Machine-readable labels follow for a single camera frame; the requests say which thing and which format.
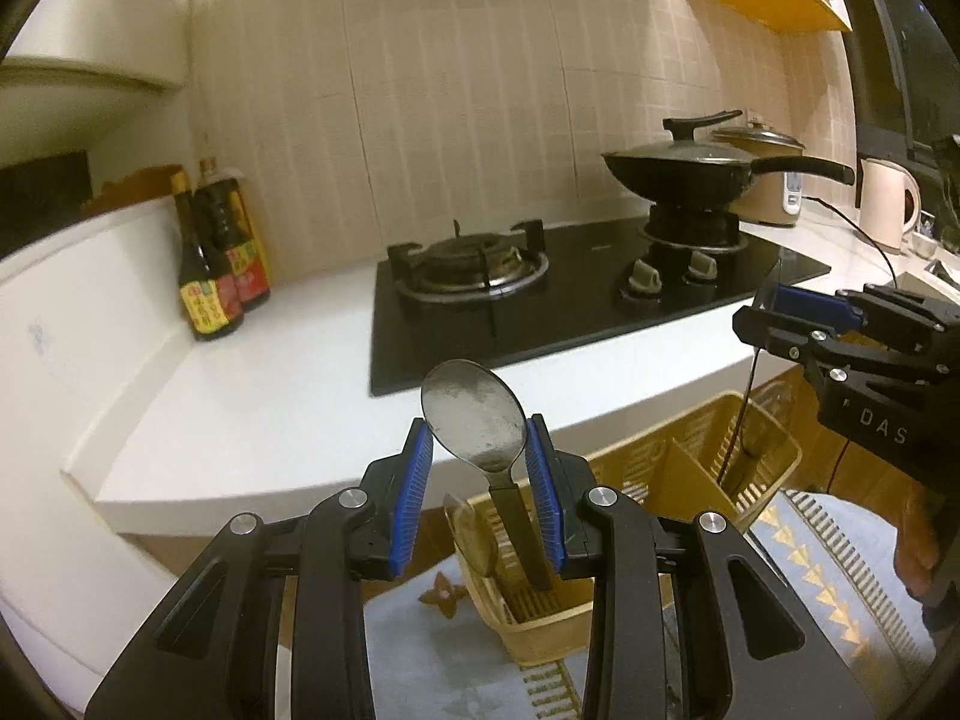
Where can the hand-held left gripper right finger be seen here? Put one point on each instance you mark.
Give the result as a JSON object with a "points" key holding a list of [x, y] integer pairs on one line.
{"points": [[544, 495]]}

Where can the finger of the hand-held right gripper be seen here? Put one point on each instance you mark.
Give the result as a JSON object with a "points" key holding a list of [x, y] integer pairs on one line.
{"points": [[810, 304], [772, 330]]}

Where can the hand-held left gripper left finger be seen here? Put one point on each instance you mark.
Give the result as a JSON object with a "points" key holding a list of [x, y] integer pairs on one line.
{"points": [[412, 495]]}

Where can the translucent brown spoon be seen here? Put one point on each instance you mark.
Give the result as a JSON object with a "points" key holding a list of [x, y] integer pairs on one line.
{"points": [[472, 540]]}

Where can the yellow plastic utensil basket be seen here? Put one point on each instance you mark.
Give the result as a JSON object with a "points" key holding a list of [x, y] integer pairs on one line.
{"points": [[660, 465]]}

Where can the person's right hand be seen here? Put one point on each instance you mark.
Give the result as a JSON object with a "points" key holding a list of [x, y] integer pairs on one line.
{"points": [[919, 540]]}

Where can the grey stove knob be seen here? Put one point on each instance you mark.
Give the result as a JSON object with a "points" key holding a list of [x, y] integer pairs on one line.
{"points": [[646, 277], [703, 266]]}

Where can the beige rice cooker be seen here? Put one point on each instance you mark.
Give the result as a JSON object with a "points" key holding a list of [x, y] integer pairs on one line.
{"points": [[772, 195]]}

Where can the white electric kettle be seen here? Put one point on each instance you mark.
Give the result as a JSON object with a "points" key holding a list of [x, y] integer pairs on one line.
{"points": [[885, 202]]}

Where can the black wok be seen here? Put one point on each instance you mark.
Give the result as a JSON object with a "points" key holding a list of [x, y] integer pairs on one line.
{"points": [[675, 180]]}

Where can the black glass gas stove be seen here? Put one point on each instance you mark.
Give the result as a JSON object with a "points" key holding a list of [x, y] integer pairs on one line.
{"points": [[562, 315]]}

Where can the glass wok lid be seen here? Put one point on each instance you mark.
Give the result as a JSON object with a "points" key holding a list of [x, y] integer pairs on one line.
{"points": [[697, 150]]}

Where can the soy sauce bottle yellow label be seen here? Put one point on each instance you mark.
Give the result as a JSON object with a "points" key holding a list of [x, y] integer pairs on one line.
{"points": [[206, 292]]}

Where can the soy sauce bottle red label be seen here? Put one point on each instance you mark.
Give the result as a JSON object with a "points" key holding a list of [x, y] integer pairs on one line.
{"points": [[240, 240]]}

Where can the brown cardboard box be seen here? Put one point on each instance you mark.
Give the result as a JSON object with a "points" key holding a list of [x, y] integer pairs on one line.
{"points": [[135, 191]]}

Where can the white wall cabinet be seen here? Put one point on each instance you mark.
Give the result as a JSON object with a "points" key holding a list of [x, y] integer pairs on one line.
{"points": [[97, 52]]}

